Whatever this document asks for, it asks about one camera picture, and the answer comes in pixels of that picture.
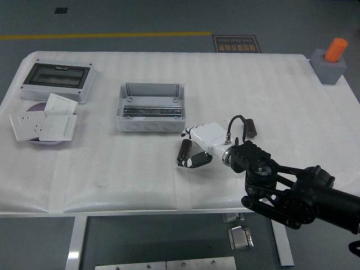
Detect small metal block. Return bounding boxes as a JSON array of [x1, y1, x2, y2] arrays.
[[222, 213, 245, 224]]

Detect orange cylinder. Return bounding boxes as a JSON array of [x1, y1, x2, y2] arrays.
[[324, 37, 349, 63]]

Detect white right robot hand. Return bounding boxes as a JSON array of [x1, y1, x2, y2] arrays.
[[177, 121, 232, 169]]

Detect grey block holder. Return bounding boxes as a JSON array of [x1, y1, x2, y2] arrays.
[[309, 48, 347, 85]]

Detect grey box with dark cover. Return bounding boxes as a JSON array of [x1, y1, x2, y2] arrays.
[[20, 58, 98, 105]]

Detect open grey junction box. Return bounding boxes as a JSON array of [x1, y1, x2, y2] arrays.
[[114, 82, 187, 133]]

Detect large metal block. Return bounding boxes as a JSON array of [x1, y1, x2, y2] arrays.
[[227, 224, 255, 252]]

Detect grey metal plate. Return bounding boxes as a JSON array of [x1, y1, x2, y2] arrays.
[[94, 261, 167, 270], [165, 256, 237, 270]]

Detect dark floor sign orange text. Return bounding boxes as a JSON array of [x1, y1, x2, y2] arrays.
[[212, 35, 262, 53]]

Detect white wall switch panel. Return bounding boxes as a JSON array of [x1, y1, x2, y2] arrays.
[[44, 93, 78, 115], [38, 114, 78, 142]]

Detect white tape strip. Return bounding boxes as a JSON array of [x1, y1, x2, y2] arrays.
[[47, 150, 71, 214]]

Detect metal mounting rail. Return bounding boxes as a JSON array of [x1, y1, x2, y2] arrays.
[[123, 105, 182, 119]]

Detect yellow floor tape line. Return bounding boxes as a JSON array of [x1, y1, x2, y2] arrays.
[[0, 31, 213, 41]]

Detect white wall socket panel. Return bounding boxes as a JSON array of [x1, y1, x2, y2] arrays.
[[9, 111, 47, 142]]

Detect purple round plate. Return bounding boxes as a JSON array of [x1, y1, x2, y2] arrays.
[[27, 102, 70, 146]]

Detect white foam table mat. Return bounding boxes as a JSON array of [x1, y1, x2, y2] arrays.
[[0, 50, 360, 216]]

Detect white table leg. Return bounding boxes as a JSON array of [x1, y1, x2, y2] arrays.
[[65, 215, 88, 270], [269, 220, 295, 267]]

